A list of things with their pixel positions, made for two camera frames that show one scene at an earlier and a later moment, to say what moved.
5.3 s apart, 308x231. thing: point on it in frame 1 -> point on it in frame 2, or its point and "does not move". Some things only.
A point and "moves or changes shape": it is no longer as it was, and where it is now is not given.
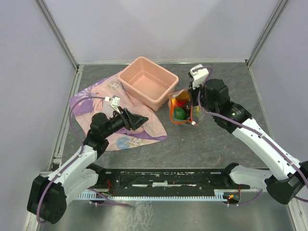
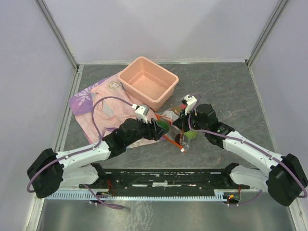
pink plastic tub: [151, 85] does not move
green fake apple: [197, 111] moves or changes shape
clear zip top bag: [181, 111] moves or changes shape
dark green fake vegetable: [179, 113] -> [163, 124]
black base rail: [167, 180] does not move
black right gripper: [192, 92] -> [181, 121]
